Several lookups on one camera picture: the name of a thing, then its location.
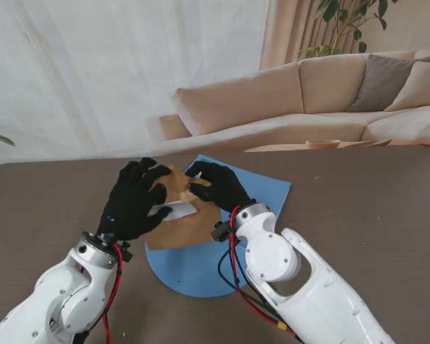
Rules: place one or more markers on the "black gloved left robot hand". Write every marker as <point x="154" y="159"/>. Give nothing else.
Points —
<point x="129" y="204"/>

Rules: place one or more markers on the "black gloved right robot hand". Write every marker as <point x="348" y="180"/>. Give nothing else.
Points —
<point x="225" y="186"/>

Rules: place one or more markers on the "white letter paper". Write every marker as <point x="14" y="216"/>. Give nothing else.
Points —
<point x="181" y="209"/>

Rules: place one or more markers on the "brown paper envelope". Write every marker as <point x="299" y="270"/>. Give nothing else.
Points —
<point x="190" y="233"/>

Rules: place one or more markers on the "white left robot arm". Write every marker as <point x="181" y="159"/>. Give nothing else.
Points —
<point x="68" y="290"/>

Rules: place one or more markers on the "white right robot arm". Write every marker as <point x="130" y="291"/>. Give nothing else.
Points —
<point x="272" y="254"/>

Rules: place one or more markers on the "light wooden coffee table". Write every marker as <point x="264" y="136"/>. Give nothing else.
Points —
<point x="283" y="147"/>

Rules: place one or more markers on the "beige sofa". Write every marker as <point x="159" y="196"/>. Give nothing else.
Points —
<point x="243" y="96"/>

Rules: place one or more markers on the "round wooden bowl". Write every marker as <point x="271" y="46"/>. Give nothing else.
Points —
<point x="322" y="144"/>

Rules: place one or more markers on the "white sheer curtain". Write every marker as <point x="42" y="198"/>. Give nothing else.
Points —
<point x="93" y="71"/>

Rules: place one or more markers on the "dark green long-leaf plant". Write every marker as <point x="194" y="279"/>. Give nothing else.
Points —
<point x="1" y="138"/>

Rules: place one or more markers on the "beige pleated curtain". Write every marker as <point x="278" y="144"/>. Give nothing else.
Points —
<point x="283" y="32"/>

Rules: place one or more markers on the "grey sofa cushion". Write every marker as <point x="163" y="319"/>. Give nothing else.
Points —
<point x="380" y="82"/>

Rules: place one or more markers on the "green leafy tall plant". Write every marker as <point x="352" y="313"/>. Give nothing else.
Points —
<point x="329" y="9"/>

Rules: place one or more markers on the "beige sofa cushion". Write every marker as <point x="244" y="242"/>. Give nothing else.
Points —
<point x="423" y="86"/>

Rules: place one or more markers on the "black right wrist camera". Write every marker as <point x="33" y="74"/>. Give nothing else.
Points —
<point x="221" y="232"/>

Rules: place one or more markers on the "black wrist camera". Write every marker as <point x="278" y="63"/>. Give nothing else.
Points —
<point x="221" y="232"/>
<point x="127" y="252"/>

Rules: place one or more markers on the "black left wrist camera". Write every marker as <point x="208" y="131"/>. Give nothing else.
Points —
<point x="127" y="252"/>

